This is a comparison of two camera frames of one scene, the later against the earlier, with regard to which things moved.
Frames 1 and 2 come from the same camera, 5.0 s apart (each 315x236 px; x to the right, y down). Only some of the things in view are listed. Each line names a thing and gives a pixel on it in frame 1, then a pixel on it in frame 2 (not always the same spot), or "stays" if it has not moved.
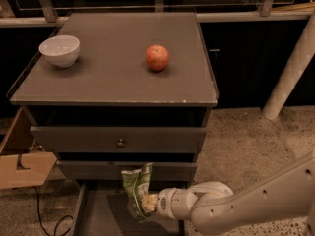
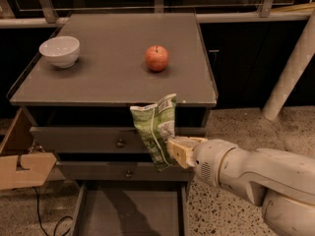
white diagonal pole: [293, 72] stays
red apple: [157, 57] stays
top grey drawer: [120, 140] stays
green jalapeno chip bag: [138, 184] to [156, 124]
